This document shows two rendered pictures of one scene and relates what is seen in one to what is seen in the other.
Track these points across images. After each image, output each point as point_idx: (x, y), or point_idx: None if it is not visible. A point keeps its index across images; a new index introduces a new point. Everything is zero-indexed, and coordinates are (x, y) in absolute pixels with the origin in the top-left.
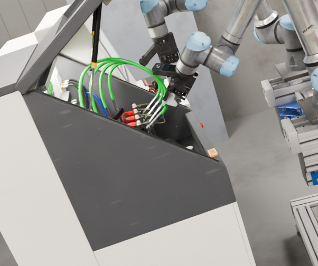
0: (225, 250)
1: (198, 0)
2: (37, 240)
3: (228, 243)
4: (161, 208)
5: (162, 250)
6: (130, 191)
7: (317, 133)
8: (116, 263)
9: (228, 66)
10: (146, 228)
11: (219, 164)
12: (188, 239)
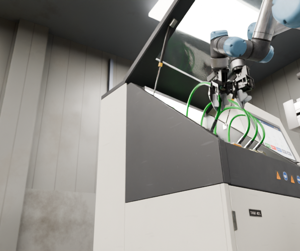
0: (207, 245)
1: (252, 27)
2: (106, 183)
3: (211, 235)
4: (167, 175)
5: (159, 220)
6: (152, 154)
7: None
8: (132, 219)
9: (227, 42)
10: (154, 191)
11: (213, 136)
12: (179, 215)
